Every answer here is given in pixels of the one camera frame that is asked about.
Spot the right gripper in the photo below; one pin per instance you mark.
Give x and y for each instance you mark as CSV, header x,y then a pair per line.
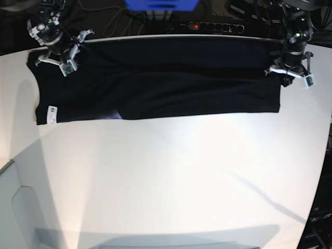
x,y
62,48

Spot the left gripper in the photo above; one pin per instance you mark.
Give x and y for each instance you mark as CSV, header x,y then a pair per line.
x,y
292,65

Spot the black T-shirt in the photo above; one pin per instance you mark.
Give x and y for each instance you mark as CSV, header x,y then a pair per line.
x,y
149,78

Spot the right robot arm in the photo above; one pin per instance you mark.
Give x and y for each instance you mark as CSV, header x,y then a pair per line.
x,y
48,30

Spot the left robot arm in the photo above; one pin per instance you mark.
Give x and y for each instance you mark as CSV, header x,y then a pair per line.
x,y
297,27

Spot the blue plastic box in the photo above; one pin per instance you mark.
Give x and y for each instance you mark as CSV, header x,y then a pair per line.
x,y
149,5

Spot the black power strip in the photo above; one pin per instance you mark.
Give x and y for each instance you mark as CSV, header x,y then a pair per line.
x,y
211,27

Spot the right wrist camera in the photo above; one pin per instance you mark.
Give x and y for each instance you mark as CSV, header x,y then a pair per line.
x,y
68,67

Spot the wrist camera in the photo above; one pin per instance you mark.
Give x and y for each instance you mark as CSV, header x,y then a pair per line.
x,y
308,81
68,67

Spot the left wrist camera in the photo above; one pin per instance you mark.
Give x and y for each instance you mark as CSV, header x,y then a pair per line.
x,y
308,81

